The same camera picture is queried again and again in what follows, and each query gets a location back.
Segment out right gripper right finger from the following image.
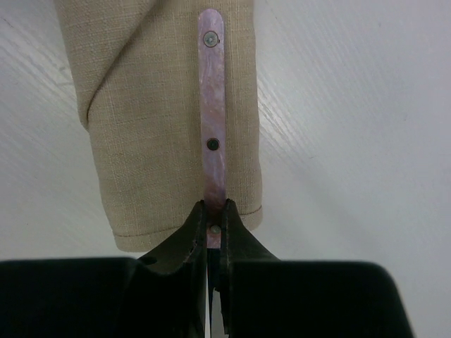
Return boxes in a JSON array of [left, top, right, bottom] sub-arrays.
[[220, 201, 414, 337]]

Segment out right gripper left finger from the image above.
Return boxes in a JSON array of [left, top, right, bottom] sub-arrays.
[[1, 202, 206, 337]]

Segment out pink handled knife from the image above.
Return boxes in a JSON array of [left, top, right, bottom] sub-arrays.
[[197, 8, 226, 249]]

